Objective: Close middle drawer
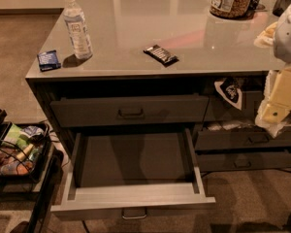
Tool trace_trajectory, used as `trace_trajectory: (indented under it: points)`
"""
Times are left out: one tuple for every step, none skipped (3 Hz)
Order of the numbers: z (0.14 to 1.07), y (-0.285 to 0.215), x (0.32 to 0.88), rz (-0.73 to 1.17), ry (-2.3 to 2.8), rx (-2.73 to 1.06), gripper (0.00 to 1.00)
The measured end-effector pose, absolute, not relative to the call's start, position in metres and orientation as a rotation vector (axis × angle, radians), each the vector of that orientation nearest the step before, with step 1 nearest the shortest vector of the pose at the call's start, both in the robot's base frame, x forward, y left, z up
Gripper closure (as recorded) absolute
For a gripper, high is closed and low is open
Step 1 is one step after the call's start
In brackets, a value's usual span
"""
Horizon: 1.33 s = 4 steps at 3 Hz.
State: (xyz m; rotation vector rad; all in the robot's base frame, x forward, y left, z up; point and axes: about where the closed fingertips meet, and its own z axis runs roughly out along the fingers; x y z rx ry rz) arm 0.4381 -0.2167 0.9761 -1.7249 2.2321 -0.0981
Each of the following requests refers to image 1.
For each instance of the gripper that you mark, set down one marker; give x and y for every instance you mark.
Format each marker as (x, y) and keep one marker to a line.
(288, 36)

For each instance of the grey drawer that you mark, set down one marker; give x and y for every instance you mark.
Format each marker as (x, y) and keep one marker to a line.
(244, 161)
(218, 109)
(133, 176)
(248, 138)
(129, 110)

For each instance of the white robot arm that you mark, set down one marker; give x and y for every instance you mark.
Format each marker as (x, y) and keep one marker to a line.
(278, 35)

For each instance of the white packets in drawer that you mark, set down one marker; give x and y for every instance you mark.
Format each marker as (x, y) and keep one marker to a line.
(229, 125)

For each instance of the grey drawer cabinet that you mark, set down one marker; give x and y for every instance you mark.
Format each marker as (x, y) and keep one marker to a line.
(208, 48)

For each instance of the black white snack bag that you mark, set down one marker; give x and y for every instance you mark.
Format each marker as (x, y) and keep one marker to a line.
(230, 91)

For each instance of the large jar of nuts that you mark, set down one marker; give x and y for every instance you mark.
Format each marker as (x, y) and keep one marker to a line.
(229, 8)

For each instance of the dark chocolate bar wrapper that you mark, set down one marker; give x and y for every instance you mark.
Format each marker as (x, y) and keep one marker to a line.
(161, 55)

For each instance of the clear plastic water bottle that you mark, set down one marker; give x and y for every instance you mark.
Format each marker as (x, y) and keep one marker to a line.
(75, 21)

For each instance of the blue snack packet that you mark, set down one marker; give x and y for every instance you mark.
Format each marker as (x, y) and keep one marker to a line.
(48, 60)

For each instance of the green snack bag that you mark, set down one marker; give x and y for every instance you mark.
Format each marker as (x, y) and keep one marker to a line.
(18, 137)

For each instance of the black wire basket rack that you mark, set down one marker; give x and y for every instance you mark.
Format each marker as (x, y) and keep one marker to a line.
(28, 179)

